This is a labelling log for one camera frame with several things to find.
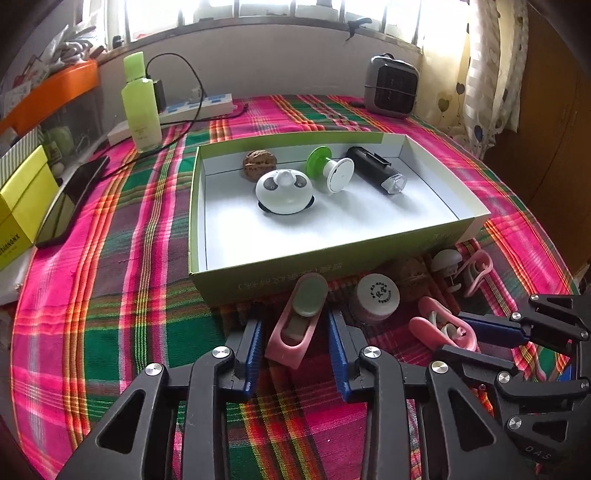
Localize green lotion bottle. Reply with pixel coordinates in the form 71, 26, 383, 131
121, 52, 163, 154

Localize assorted paper packets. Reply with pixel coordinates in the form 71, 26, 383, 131
4, 53, 49, 112

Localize white mushroom-shaped light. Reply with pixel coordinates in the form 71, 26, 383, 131
430, 249, 462, 294

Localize black window handle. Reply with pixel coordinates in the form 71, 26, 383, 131
346, 17, 374, 42

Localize white panda-shaped gadget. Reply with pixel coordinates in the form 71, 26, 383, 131
255, 168, 317, 217

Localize pink clip white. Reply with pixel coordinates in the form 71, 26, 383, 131
455, 250, 494, 298
409, 296, 478, 354

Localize green ornament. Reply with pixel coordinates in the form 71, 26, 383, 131
44, 127, 75, 155

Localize black phone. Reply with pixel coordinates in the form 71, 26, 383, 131
34, 155, 110, 249

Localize grey white striped box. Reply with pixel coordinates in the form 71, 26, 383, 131
0, 127, 44, 190

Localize green white cardboard box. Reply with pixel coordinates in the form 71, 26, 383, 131
187, 130, 491, 308

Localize white crumpled bag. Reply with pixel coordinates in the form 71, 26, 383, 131
46, 21, 105, 63

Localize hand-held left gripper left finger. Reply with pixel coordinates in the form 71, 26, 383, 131
55, 302, 266, 480

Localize brown walnut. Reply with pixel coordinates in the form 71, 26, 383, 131
396, 257, 432, 301
243, 150, 279, 182

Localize white rectangular box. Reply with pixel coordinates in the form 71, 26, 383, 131
107, 120, 134, 146

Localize pink clip green pad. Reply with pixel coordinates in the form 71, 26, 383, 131
264, 273, 329, 370

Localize orange tray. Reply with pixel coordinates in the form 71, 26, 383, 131
0, 60, 101, 134

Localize yellow-green box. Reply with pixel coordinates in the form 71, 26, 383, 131
0, 145, 61, 273

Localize black charger cable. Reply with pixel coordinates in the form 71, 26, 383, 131
99, 53, 206, 181

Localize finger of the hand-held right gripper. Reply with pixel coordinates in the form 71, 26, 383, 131
457, 295, 591, 356
434, 347, 591, 409

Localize small jar white cap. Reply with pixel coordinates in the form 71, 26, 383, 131
348, 273, 402, 326

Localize grey space heater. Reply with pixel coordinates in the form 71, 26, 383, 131
363, 54, 421, 120

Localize glass tank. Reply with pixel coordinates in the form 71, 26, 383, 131
39, 85, 112, 162

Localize white power strip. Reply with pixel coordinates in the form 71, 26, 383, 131
157, 93, 234, 124

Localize black bike light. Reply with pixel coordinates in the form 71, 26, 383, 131
346, 145, 407, 197

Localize green white round spool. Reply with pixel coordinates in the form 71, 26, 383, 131
305, 147, 355, 195

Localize heart print curtain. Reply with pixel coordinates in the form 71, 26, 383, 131
427, 0, 529, 160

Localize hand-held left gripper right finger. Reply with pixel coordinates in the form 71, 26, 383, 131
325, 308, 543, 480

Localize pink green plaid blanket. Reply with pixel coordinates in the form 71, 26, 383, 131
11, 95, 585, 480

